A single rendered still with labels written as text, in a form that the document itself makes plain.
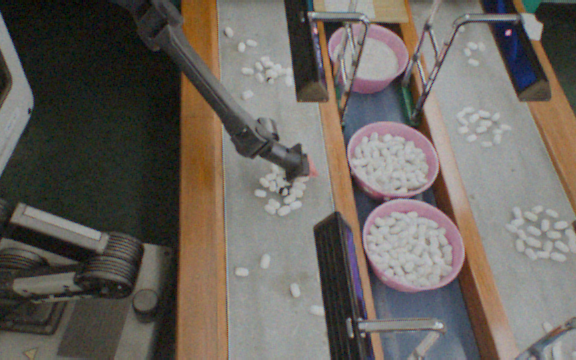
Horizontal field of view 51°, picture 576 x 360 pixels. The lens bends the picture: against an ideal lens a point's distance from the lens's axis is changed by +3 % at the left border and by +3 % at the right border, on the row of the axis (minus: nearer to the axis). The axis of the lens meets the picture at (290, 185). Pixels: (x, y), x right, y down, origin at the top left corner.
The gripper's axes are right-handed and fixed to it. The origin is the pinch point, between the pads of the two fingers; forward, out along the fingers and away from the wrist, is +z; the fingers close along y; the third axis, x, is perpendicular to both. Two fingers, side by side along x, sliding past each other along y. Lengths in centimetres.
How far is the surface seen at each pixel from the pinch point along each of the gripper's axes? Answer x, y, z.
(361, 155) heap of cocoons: -7.5, 8.7, 14.2
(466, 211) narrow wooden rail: -26.0, -14.2, 30.8
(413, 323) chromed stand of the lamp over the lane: -30, -58, -20
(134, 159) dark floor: 97, 64, 3
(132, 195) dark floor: 97, 46, 3
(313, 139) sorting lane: 0.6, 14.3, 2.8
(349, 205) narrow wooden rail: -5.3, -11.0, 6.0
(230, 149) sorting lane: 16.6, 11.1, -16.3
